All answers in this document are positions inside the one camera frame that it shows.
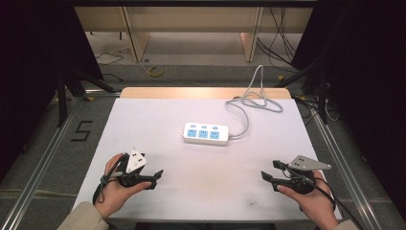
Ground yellow tape roll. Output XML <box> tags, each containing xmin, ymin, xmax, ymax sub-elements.
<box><xmin>147</xmin><ymin>65</ymin><xmax>165</xmax><ymax>78</ymax></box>

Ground black metal stand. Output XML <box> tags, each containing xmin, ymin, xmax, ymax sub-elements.
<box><xmin>55</xmin><ymin>65</ymin><xmax>117</xmax><ymax>128</ymax></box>
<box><xmin>273</xmin><ymin>58</ymin><xmax>331</xmax><ymax>126</ymax></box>

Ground thin black floor cable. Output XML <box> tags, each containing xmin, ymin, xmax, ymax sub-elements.
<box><xmin>95</xmin><ymin>52</ymin><xmax>124</xmax><ymax>82</ymax></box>

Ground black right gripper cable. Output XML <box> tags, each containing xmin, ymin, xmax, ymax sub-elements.
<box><xmin>286</xmin><ymin>166</ymin><xmax>367</xmax><ymax>230</ymax></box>

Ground black curtain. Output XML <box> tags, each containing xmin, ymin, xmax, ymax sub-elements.
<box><xmin>0</xmin><ymin>0</ymin><xmax>104</xmax><ymax>183</ymax></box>
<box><xmin>290</xmin><ymin>0</ymin><xmax>406</xmax><ymax>221</ymax></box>

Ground beige wooden desk frame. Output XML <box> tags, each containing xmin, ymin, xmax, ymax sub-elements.
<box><xmin>74</xmin><ymin>6</ymin><xmax>314</xmax><ymax>63</ymax></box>

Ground person's left hand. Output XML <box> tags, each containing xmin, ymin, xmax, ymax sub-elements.
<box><xmin>94</xmin><ymin>152</ymin><xmax>153</xmax><ymax>220</ymax></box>

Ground aluminium floor rail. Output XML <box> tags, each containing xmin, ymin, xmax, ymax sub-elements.
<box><xmin>0</xmin><ymin>95</ymin><xmax>84</xmax><ymax>230</ymax></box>
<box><xmin>308</xmin><ymin>108</ymin><xmax>386</xmax><ymax>230</ymax></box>

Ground white table mat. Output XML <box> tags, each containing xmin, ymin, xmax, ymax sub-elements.
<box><xmin>72</xmin><ymin>97</ymin><xmax>343</xmax><ymax>223</ymax></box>

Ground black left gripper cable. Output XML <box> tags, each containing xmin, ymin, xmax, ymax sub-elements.
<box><xmin>92</xmin><ymin>153</ymin><xmax>128</xmax><ymax>205</ymax></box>

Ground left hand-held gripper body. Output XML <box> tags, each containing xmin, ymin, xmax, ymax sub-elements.
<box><xmin>117</xmin><ymin>148</ymin><xmax>148</xmax><ymax>189</ymax></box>

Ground bundle of black cables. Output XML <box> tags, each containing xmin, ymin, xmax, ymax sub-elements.
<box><xmin>256</xmin><ymin>7</ymin><xmax>300</xmax><ymax>73</ymax></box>

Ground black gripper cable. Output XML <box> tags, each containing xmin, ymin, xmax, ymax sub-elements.
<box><xmin>92</xmin><ymin>153</ymin><xmax>128</xmax><ymax>205</ymax></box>
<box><xmin>286</xmin><ymin>166</ymin><xmax>367</xmax><ymax>230</ymax></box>

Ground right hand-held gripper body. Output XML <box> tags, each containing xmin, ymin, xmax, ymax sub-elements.
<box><xmin>277</xmin><ymin>154</ymin><xmax>332</xmax><ymax>196</ymax></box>

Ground person's right hand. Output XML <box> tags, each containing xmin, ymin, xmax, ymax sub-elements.
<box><xmin>276</xmin><ymin>170</ymin><xmax>339</xmax><ymax>225</ymax></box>

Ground grey power strip cable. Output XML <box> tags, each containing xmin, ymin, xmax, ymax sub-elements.
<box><xmin>225</xmin><ymin>64</ymin><xmax>284</xmax><ymax>140</ymax></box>

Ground white power strip blue sockets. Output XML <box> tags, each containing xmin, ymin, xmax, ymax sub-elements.
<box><xmin>182</xmin><ymin>122</ymin><xmax>230</xmax><ymax>147</ymax></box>

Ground white floor cable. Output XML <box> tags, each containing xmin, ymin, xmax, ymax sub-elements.
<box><xmin>95</xmin><ymin>46</ymin><xmax>205</xmax><ymax>88</ymax></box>

